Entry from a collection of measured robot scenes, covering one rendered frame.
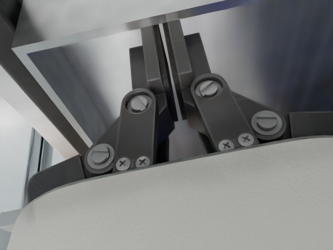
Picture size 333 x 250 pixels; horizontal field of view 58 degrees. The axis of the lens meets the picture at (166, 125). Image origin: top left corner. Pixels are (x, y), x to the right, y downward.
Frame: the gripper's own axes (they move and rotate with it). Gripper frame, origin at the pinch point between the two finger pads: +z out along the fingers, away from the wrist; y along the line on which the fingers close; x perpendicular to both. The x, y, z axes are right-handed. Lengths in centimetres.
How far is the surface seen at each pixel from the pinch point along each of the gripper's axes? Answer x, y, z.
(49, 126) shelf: -7.7, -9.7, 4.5
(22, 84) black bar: -1.3, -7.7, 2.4
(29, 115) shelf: -6.0, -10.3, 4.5
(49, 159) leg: -42, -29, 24
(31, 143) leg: -40, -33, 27
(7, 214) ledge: -25.5, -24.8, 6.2
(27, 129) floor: -116, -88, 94
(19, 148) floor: -132, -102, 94
